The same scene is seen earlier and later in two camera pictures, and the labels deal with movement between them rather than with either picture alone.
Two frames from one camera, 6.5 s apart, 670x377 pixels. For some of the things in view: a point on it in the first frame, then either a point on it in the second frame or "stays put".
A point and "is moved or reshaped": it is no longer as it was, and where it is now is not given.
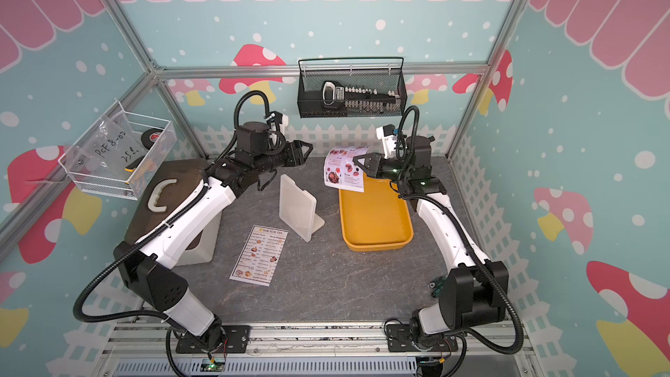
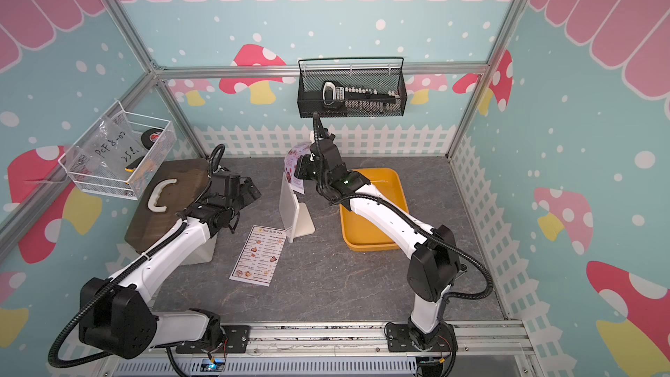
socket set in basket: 339,99 stays put
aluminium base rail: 153,352 stays put
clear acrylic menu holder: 297,209 is moved or reshaped
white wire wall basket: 120,154 stays put
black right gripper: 376,165 → 303,163
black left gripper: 298,158 → 248,197
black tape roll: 150,136 stays put
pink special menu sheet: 340,170 is moved or reshaped
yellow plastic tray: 375,219 stays put
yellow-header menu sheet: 260,255 stays put
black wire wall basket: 350,87 stays put
